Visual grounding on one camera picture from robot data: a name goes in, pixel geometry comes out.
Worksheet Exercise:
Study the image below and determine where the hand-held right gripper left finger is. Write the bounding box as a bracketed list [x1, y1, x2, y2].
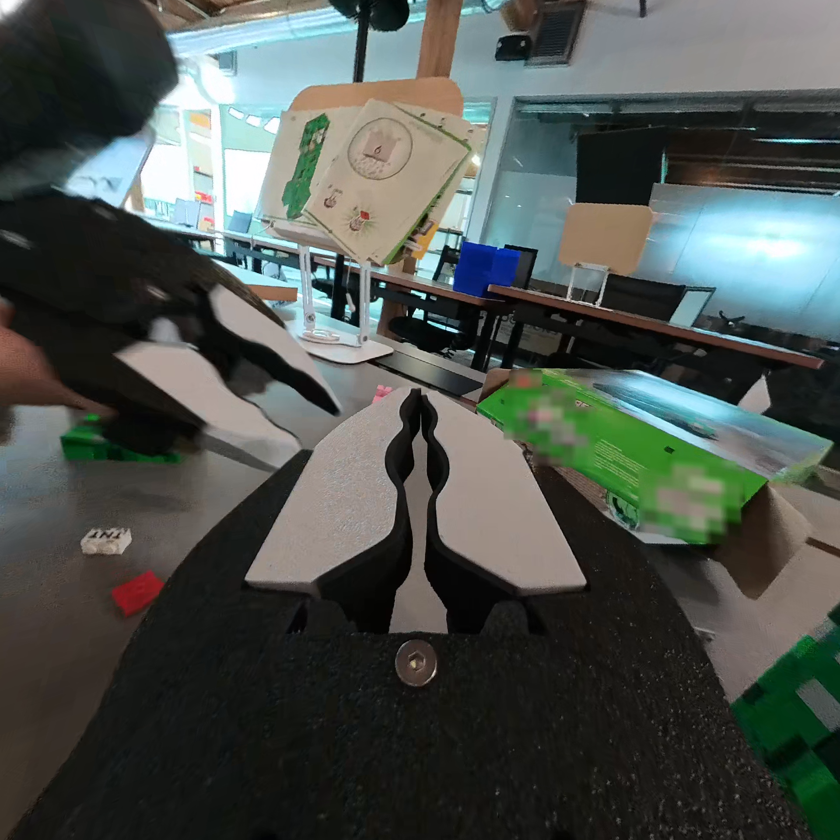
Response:
[243, 387, 422, 597]

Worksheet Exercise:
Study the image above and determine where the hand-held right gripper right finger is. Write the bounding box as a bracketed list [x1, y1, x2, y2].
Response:
[422, 391, 588, 598]

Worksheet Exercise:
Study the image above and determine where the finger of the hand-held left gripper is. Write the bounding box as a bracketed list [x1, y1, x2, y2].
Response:
[113, 318, 306, 473]
[197, 283, 343, 417]

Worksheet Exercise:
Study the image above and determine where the green lego panel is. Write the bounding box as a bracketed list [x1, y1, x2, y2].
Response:
[60, 413, 185, 466]

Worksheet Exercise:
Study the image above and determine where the red lego brick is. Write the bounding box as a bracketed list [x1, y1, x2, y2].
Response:
[110, 570, 166, 619]

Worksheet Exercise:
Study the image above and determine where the white printed lego brick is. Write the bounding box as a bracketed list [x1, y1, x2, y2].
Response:
[80, 527, 133, 555]

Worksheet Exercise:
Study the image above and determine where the green lego set box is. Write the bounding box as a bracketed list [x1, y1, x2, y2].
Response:
[476, 367, 834, 599]

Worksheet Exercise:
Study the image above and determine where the person's left hand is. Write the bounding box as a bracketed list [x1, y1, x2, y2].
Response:
[0, 298, 119, 441]

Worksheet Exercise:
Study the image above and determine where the instruction booklet on stand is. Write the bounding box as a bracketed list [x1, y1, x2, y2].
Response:
[252, 77, 466, 366]

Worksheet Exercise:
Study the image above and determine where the black tablet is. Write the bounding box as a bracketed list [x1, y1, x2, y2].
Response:
[375, 341, 487, 398]

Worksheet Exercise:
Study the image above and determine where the creeper picture instruction booklet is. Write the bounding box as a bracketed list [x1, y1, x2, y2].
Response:
[252, 108, 349, 227]

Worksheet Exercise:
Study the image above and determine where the yellow booklet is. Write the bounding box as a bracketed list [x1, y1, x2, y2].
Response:
[403, 220, 441, 260]

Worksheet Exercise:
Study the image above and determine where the circle print instruction booklet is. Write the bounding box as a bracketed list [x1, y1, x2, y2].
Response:
[305, 98, 473, 266]

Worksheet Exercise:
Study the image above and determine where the blue plastic bin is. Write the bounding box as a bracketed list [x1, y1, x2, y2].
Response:
[454, 241, 521, 299]

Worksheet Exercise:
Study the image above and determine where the black floor lamp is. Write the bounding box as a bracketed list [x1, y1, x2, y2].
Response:
[328, 0, 411, 83]

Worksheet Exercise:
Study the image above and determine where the wooden board book stand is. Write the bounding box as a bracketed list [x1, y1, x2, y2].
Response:
[558, 203, 654, 306]

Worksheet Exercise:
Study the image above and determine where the black wall screen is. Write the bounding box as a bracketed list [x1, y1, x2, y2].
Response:
[576, 128, 667, 204]

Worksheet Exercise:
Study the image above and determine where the white wall vent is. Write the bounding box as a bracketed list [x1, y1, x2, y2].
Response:
[525, 0, 587, 67]

